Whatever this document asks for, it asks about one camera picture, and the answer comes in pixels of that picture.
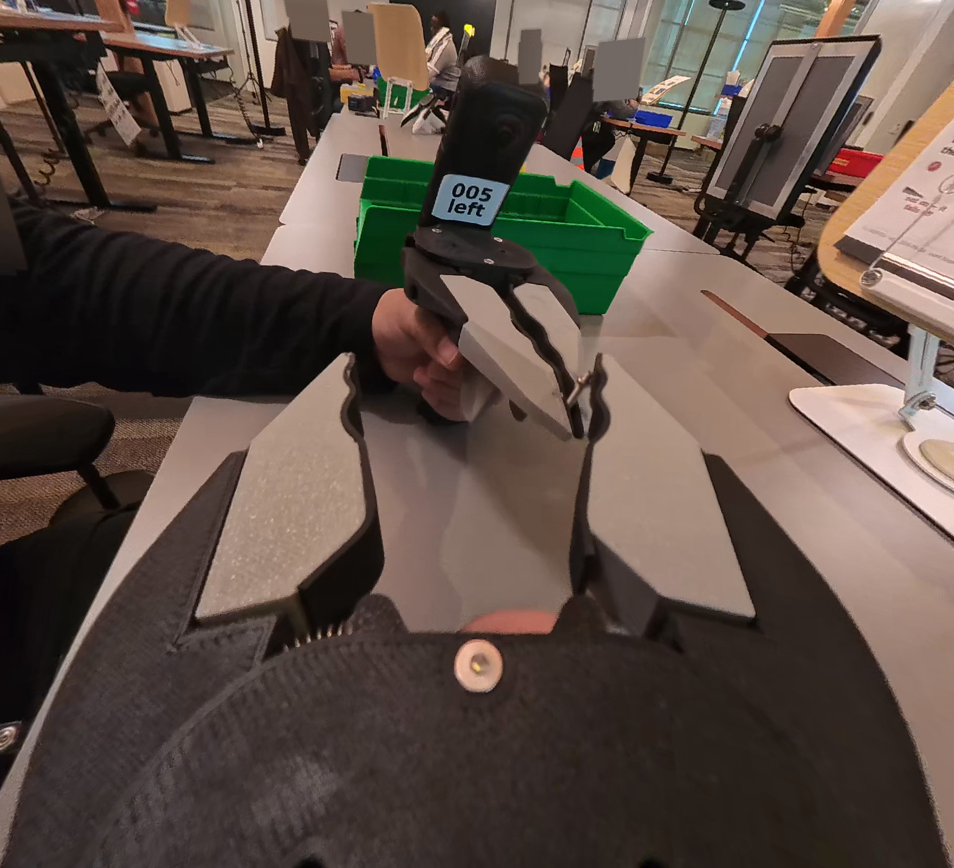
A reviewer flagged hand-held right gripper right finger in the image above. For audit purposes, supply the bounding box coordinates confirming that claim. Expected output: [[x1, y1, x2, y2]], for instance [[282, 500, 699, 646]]
[[570, 352, 756, 636]]

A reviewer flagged person's left hand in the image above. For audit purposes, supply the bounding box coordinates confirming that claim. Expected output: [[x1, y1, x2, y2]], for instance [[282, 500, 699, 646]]
[[371, 287, 469, 422]]

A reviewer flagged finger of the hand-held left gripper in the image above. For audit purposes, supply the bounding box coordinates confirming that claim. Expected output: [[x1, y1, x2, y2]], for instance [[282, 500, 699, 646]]
[[440, 274, 584, 442], [513, 281, 582, 394]]

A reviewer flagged tan board stand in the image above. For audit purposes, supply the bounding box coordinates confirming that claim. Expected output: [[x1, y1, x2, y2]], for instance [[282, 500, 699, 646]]
[[367, 2, 433, 118]]

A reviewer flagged person's left forearm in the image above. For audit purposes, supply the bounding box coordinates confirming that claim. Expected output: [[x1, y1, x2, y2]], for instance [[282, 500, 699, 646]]
[[0, 197, 392, 399]]

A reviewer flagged printed instruction sheet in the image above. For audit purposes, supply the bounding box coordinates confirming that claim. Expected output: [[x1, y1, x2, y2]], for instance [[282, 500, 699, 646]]
[[833, 115, 954, 265]]

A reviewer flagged grey panel on black stand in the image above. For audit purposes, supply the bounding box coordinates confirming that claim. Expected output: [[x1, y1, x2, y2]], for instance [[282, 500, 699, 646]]
[[693, 35, 882, 265]]

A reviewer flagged wooden top desk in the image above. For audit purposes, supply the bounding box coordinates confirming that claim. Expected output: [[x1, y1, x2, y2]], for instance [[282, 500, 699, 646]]
[[0, 11, 159, 213], [100, 33, 237, 164]]

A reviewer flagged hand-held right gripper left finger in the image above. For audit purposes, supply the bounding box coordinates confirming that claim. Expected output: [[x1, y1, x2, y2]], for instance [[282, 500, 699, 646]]
[[194, 352, 386, 634]]

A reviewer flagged white floor sign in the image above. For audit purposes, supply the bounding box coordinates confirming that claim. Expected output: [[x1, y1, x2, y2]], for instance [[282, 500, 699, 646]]
[[607, 138, 642, 194]]

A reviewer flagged person's black clothing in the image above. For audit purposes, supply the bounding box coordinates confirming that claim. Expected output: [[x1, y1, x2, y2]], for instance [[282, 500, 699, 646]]
[[0, 469, 158, 780]]

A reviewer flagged black light stand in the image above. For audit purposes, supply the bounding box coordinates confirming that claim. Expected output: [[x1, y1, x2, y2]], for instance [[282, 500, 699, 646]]
[[212, 0, 286, 139]]

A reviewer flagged black office chair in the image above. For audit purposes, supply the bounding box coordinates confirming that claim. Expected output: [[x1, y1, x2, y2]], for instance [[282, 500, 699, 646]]
[[0, 395, 124, 511]]

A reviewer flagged black floor lamp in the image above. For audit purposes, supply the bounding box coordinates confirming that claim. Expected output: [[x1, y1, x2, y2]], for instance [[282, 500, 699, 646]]
[[647, 0, 748, 185]]

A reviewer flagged green plastic bin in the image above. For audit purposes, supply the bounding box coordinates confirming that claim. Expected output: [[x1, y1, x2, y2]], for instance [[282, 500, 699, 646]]
[[354, 154, 654, 316]]

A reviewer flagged black flat pad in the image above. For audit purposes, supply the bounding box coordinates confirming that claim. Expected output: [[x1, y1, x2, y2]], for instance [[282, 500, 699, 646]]
[[766, 333, 905, 390]]

